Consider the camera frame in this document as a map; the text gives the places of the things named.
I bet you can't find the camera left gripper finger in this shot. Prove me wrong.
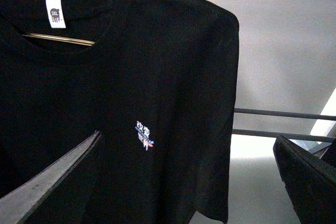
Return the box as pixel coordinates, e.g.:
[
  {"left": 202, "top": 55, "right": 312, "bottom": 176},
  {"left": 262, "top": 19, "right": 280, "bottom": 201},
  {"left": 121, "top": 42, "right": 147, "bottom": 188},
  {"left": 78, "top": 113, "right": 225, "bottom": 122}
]
[{"left": 1, "top": 131, "right": 102, "bottom": 223}]

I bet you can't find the finger of the camera right gripper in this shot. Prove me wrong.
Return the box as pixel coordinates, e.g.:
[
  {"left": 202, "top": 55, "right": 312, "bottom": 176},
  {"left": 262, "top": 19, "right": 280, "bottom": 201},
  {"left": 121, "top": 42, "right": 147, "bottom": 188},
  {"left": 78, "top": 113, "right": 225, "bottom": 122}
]
[{"left": 273, "top": 136, "right": 335, "bottom": 223}]

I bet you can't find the wooden clothes hanger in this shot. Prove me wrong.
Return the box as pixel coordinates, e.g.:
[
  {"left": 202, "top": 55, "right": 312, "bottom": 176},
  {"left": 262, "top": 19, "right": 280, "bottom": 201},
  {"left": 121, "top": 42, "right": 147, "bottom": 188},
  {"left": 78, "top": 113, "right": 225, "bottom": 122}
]
[{"left": 23, "top": 33, "right": 95, "bottom": 46}]

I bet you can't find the black t-shirt with logo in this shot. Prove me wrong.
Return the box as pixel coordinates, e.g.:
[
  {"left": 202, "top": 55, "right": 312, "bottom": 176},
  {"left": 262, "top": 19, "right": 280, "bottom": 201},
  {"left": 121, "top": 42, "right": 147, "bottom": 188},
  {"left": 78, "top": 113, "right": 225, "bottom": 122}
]
[{"left": 1, "top": 0, "right": 239, "bottom": 223}]

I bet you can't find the lower black metal bar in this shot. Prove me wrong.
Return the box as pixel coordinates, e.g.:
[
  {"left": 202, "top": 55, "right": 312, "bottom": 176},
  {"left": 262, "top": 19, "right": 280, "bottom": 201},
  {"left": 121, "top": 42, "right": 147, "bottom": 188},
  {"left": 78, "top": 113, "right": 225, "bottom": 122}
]
[{"left": 232, "top": 129, "right": 335, "bottom": 143}]

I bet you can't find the black metal bar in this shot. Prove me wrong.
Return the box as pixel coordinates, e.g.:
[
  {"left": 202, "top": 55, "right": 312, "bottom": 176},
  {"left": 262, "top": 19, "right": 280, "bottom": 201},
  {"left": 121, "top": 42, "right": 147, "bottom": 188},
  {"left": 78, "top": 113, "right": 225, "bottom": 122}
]
[
  {"left": 232, "top": 129, "right": 335, "bottom": 143},
  {"left": 234, "top": 108, "right": 335, "bottom": 121}
]

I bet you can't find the upper black metal bar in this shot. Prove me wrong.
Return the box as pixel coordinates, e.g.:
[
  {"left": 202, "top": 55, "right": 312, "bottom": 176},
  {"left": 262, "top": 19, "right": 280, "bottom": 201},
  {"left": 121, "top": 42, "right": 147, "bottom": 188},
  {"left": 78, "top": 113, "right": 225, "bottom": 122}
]
[{"left": 234, "top": 108, "right": 335, "bottom": 121}]

